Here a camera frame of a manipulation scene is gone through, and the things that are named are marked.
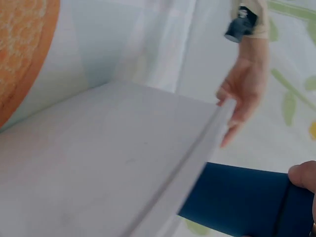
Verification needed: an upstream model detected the person's left forearm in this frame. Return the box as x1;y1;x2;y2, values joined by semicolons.
231;0;270;60

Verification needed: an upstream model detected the dark blue sheet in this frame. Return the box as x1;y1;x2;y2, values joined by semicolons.
176;161;316;237

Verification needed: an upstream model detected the person's right hand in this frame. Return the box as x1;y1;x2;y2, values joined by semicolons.
288;160;316;237

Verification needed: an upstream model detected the large white board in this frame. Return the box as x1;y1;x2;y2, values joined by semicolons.
0;80;236;237

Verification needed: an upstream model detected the person's left hand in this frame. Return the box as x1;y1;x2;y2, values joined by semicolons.
216;54;269;149

